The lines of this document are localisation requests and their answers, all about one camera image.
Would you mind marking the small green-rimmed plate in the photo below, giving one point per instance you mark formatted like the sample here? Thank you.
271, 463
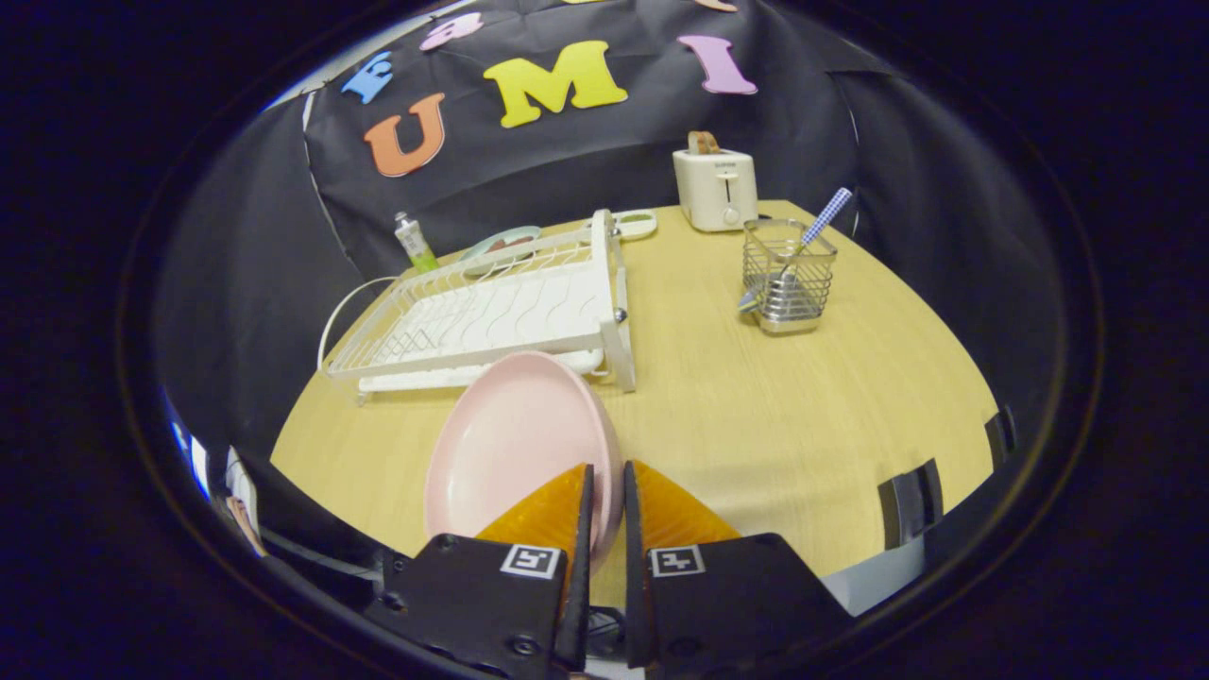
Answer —
510, 236

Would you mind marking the white divided sauce dish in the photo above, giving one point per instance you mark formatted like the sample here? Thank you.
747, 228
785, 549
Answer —
638, 225

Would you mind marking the brown toast slice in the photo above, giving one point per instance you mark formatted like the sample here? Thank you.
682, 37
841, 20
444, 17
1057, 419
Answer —
704, 142

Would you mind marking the dark table edge bracket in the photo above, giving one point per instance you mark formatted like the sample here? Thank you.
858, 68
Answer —
911, 505
1001, 437

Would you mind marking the black backdrop cloth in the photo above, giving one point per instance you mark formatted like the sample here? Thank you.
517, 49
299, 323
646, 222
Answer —
614, 151

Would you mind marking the cream toaster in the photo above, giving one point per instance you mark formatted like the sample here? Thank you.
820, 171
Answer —
718, 189

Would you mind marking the white dish rack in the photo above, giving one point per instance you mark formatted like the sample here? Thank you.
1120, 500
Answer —
529, 316

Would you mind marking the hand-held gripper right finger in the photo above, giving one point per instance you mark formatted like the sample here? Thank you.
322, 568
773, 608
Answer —
634, 567

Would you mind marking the green dish soap bottle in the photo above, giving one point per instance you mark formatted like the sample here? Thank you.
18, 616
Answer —
416, 247

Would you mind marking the pink plate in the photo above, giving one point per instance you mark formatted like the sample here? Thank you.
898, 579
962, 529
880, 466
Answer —
510, 444

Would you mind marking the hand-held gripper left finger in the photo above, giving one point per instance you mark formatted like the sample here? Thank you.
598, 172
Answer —
582, 567

